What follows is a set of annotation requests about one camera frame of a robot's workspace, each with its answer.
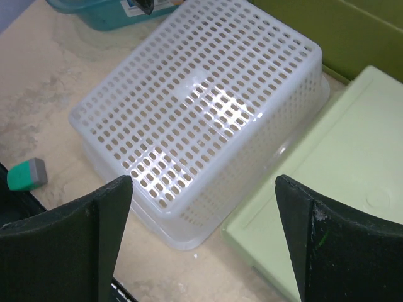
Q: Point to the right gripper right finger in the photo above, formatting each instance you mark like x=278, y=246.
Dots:
x=338, y=253

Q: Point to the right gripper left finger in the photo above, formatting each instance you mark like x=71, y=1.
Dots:
x=63, y=245

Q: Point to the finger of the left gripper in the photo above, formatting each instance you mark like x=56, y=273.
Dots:
x=146, y=6

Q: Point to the teal transparent basket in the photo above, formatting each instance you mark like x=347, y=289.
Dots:
x=111, y=15

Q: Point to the light green plastic basket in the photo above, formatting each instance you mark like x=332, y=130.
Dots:
x=351, y=153

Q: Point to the white perforated plastic basket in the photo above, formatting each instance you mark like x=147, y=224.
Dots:
x=199, y=111

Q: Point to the olive green plastic tub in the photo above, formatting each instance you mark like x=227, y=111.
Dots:
x=351, y=34

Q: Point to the teal green sponge block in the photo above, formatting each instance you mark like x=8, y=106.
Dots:
x=27, y=176

